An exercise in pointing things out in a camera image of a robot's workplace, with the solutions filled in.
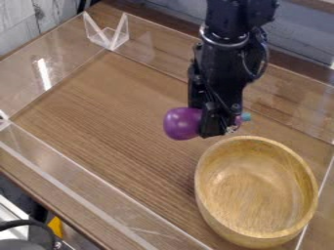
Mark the purple toy eggplant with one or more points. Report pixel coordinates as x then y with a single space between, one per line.
181 123

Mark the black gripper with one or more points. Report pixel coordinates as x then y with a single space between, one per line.
221 72

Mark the brown wooden bowl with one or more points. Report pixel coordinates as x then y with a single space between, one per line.
256 191

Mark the clear acrylic tray wall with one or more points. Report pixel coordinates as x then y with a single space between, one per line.
83 146

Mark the clear acrylic corner bracket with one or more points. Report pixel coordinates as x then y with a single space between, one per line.
107 37

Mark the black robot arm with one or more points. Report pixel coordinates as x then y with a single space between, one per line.
232 19

